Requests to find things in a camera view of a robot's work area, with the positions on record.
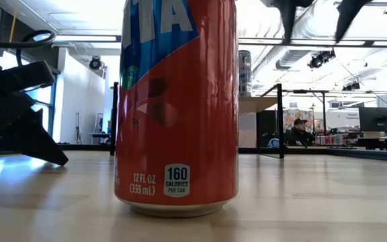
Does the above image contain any colourful poster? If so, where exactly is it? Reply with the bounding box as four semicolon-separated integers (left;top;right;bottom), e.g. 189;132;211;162
283;108;314;132

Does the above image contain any wooden shelf with black legs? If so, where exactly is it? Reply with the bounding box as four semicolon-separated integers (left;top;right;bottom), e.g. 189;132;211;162
110;81;286;159

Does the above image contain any person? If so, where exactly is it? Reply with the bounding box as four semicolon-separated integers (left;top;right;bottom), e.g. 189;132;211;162
286;117;316;147

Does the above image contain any black partition panel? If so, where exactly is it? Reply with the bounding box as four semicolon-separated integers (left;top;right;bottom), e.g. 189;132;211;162
256;110;279;149

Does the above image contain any red Fanta soda can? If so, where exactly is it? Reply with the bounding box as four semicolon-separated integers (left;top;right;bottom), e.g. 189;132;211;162
113;0;240;218

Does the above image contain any round black ceiling camera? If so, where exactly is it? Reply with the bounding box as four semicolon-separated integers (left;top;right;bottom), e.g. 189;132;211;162
88;55;108;72

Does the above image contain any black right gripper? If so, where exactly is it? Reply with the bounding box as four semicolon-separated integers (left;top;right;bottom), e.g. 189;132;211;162
269;0;375;45

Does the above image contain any slim white Celsius can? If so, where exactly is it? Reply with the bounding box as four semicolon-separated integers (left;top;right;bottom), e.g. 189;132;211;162
238;49;253;98

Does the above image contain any pink fabric screen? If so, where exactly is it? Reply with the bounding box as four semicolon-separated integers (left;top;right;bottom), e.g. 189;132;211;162
239;112;258;149

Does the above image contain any large black monitor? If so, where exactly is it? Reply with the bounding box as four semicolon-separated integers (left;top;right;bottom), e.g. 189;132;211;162
359;106;387;132

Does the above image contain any thin black metal frame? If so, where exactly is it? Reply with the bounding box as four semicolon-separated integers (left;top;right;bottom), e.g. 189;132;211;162
282;89;331;135

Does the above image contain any black ceiling spotlight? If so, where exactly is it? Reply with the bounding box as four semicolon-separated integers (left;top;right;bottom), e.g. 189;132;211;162
307;49;337;70

